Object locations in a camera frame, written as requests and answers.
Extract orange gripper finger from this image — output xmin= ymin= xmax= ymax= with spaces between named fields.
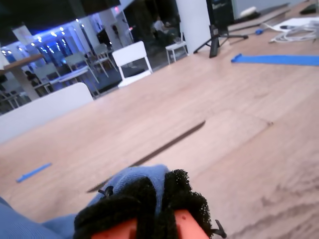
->
xmin=74 ymin=178 xmax=162 ymax=239
xmin=161 ymin=169 xmax=213 ymax=239

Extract blue printed T-shirt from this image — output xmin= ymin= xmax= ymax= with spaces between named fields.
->
xmin=0 ymin=163 xmax=170 ymax=239

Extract short blue tape piece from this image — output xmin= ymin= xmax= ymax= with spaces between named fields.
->
xmin=16 ymin=163 xmax=52 ymax=184

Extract white plain chair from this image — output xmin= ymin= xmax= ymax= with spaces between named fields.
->
xmin=0 ymin=82 xmax=95 ymax=144

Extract small white side table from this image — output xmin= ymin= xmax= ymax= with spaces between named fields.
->
xmin=165 ymin=41 xmax=189 ymax=65

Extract white open-back chair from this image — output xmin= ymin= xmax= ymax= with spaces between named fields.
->
xmin=111 ymin=41 xmax=154 ymax=88

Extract black tripod stand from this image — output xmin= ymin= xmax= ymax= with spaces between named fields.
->
xmin=193 ymin=0 xmax=249 ymax=59

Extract long blue tape strip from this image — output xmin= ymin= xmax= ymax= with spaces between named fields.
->
xmin=230 ymin=53 xmax=319 ymax=67

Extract seated background person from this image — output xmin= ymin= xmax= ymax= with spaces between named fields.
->
xmin=151 ymin=15 xmax=166 ymax=39

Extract grey flat laptop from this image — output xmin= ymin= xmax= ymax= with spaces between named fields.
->
xmin=228 ymin=2 xmax=292 ymax=32

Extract white paper sheet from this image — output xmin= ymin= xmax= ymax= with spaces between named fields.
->
xmin=261 ymin=16 xmax=319 ymax=32

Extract black wire tie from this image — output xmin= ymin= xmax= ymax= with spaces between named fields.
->
xmin=98 ymin=186 xmax=113 ymax=199
xmin=213 ymin=219 xmax=228 ymax=239

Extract wooden table cable hatch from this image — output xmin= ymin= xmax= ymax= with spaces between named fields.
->
xmin=87 ymin=113 xmax=275 ymax=194

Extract white cable bundle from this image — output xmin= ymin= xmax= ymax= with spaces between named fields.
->
xmin=268 ymin=22 xmax=319 ymax=45

